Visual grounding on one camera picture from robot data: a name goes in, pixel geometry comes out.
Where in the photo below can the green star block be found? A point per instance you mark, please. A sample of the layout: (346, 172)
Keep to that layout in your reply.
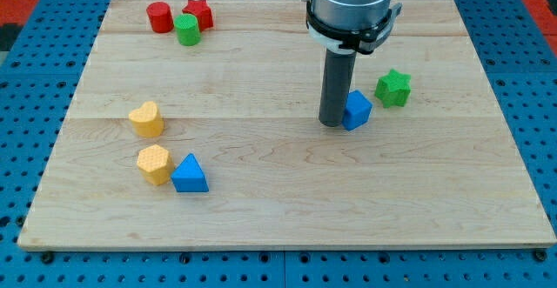
(393, 89)

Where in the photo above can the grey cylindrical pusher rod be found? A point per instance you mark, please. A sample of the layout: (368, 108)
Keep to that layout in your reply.
(337, 78)

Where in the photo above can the yellow hexagon block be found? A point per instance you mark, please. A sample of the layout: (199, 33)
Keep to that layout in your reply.
(155, 164)

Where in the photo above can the red cylinder block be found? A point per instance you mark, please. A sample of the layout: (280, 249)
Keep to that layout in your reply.
(159, 14)

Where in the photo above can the blue triangle block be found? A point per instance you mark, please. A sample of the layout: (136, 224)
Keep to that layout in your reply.
(189, 176)

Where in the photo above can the wooden board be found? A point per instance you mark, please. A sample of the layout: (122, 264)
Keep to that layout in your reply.
(443, 172)

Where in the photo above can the blue cube block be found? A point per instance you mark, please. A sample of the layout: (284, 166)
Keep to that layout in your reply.
(357, 111)

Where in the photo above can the yellow heart block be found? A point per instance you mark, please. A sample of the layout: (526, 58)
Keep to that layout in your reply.
(146, 120)

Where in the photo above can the green cylinder block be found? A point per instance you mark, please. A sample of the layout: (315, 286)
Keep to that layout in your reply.
(187, 29)

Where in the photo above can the red star block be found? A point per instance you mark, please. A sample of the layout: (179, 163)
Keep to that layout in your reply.
(202, 11)

